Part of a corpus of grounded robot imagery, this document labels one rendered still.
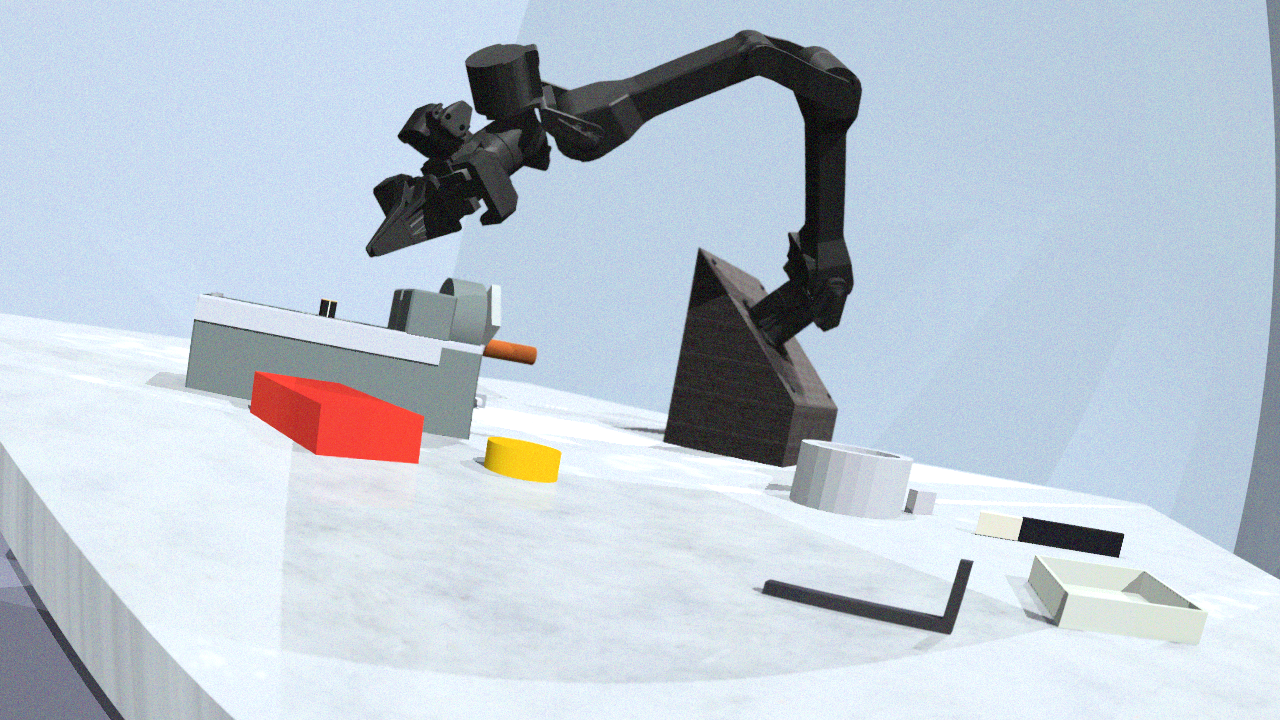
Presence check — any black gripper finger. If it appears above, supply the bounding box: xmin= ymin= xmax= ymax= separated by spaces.
xmin=366 ymin=181 xmax=413 ymax=258
xmin=371 ymin=174 xmax=462 ymax=258

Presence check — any grey cylinder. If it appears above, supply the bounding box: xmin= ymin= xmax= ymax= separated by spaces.
xmin=788 ymin=439 xmax=913 ymax=519

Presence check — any yellow short cylinder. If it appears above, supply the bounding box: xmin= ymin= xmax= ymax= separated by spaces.
xmin=484 ymin=437 xmax=562 ymax=483

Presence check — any dark grey l-shaped bar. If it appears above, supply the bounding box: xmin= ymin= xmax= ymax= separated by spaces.
xmin=762 ymin=559 xmax=974 ymax=635

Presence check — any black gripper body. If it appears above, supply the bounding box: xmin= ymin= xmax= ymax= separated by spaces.
xmin=372 ymin=131 xmax=518 ymax=225

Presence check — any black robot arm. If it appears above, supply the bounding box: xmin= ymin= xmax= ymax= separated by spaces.
xmin=397 ymin=29 xmax=861 ymax=356

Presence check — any red rectangular block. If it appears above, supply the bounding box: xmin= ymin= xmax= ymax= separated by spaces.
xmin=250 ymin=372 xmax=424 ymax=464

